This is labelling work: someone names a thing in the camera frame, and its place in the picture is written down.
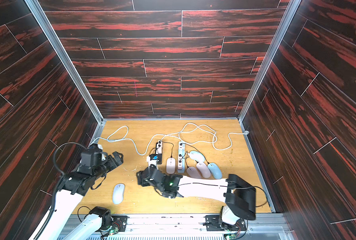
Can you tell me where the light blue mouse upper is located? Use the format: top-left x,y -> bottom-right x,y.
188,151 -> 206,163

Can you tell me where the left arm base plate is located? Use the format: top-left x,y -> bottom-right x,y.
96,215 -> 129,233

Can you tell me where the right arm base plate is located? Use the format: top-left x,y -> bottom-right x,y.
203,215 -> 247,232

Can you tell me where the black power strip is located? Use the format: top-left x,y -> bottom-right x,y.
156,140 -> 163,165

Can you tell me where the pink mouse middle right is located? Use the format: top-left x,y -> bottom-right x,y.
196,162 -> 211,179

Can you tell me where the light blue mouse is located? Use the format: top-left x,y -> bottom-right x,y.
207,163 -> 222,180
188,151 -> 206,163

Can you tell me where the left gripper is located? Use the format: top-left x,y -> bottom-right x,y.
93,151 -> 124,182

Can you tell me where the white power strip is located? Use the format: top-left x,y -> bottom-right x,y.
177,141 -> 185,174

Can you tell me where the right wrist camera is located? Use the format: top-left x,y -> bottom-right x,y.
147,154 -> 162,168

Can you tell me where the pink mouse lower right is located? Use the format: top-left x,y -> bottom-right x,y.
186,167 -> 201,179

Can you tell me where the pink mouse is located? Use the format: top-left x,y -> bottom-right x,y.
166,158 -> 176,175
186,167 -> 201,179
196,162 -> 211,179

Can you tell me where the white mouse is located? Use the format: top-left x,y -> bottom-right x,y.
113,183 -> 125,205

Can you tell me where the white power cable right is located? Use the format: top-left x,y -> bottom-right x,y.
159,122 -> 250,151

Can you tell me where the light blue mouse right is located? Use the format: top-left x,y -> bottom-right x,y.
207,163 -> 222,180

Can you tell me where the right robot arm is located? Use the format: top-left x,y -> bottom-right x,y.
136,165 -> 256,225

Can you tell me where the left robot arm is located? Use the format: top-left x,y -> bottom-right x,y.
29,152 -> 124,240

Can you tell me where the black usb cable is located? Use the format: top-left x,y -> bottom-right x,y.
161,141 -> 175,159

